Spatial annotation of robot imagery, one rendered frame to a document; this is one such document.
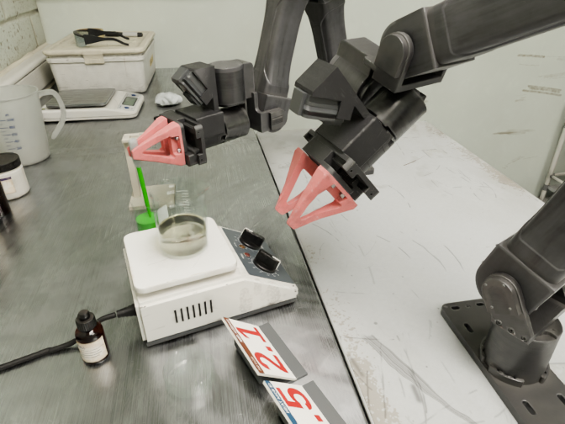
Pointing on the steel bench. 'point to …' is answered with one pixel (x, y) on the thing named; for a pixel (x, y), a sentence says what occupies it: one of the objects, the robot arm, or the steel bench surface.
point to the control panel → (254, 257)
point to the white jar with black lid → (13, 176)
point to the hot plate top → (172, 273)
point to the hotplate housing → (204, 302)
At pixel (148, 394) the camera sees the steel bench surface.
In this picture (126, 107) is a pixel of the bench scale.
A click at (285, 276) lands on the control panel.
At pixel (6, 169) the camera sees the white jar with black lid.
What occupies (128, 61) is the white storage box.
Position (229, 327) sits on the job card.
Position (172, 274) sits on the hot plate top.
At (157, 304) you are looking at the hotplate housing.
